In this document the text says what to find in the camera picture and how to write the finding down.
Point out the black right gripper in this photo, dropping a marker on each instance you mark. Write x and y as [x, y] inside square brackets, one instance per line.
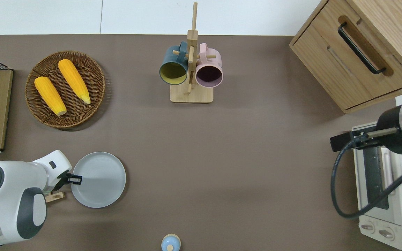
[363, 136]

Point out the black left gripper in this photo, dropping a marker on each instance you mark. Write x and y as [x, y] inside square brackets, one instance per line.
[64, 178]

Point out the gray round plate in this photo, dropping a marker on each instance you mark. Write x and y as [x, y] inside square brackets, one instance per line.
[99, 181]

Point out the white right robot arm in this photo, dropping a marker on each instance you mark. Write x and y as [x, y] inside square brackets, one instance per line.
[393, 139]

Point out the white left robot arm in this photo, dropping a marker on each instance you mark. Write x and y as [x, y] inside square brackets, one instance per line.
[12, 181]

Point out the light wooden cabinet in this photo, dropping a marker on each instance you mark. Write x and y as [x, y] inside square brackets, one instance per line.
[326, 69]

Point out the brown table mat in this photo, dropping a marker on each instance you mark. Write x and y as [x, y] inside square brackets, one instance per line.
[257, 157]

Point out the yellow corn cob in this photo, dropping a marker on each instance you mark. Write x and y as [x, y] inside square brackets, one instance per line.
[50, 94]
[73, 80]

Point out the white toaster oven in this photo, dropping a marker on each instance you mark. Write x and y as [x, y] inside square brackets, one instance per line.
[400, 216]

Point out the brown wicker basket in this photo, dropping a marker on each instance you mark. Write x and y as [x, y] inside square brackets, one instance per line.
[94, 83]

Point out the blue jar with wooden knob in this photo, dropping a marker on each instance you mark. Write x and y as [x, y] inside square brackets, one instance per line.
[166, 240]

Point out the wooden mug rack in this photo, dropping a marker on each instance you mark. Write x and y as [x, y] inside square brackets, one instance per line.
[191, 96]

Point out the pink mug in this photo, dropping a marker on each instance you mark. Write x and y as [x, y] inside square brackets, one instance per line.
[215, 64]

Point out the dark teal mug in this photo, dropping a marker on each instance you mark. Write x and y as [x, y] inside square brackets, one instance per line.
[169, 55]

